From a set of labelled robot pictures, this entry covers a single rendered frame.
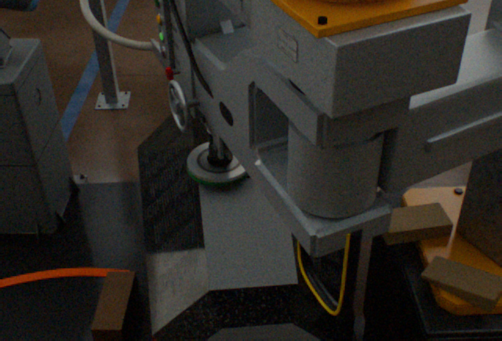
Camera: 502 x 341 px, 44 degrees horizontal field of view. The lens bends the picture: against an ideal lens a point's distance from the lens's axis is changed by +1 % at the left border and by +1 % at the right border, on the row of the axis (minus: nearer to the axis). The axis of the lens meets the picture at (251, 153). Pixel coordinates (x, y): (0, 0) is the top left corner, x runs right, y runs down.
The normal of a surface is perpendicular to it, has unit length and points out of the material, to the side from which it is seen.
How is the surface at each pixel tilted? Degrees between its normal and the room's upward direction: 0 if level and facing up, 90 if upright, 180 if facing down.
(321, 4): 0
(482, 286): 11
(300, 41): 90
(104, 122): 0
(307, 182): 90
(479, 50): 0
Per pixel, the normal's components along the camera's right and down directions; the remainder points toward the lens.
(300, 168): -0.73, 0.42
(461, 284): -0.17, -0.86
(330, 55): -0.91, 0.26
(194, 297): -0.71, -0.51
